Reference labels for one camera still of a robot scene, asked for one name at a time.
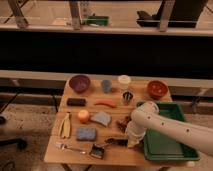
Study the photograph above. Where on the yellow banana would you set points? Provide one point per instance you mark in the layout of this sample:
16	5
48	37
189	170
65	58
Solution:
65	127

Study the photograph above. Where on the grey blue cloth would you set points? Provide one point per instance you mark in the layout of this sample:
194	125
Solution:
102	118

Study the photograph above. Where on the red bowl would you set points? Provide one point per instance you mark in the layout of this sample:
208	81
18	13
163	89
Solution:
157	89

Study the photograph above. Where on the white cup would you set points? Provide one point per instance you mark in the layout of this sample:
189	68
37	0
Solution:
124	81

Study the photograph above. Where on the orange apple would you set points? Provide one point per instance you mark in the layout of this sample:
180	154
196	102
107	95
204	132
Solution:
83	116

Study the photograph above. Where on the blue cup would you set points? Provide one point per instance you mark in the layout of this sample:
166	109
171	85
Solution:
106	86

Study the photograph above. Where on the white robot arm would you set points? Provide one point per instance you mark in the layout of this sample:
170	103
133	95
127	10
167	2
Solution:
147	116

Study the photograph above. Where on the black rectangular block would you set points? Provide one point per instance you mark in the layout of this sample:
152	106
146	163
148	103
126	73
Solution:
76	102

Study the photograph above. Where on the dark grape bunch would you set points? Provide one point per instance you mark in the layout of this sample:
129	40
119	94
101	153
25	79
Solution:
122	124

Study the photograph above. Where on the black office chair base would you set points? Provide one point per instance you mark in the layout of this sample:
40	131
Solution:
21	143

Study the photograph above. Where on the green box on shelf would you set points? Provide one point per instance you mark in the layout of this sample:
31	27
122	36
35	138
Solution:
97	20

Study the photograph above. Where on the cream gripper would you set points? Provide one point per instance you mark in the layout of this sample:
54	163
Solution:
132	142

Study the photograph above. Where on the purple bowl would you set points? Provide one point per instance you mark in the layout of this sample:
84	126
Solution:
79	83

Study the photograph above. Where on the green plastic tray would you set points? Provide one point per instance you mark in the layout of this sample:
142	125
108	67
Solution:
159	147

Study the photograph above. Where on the blue sponge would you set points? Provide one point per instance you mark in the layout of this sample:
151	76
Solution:
86	134

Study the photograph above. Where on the orange carrot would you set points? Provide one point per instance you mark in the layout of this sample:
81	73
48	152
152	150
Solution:
110	104

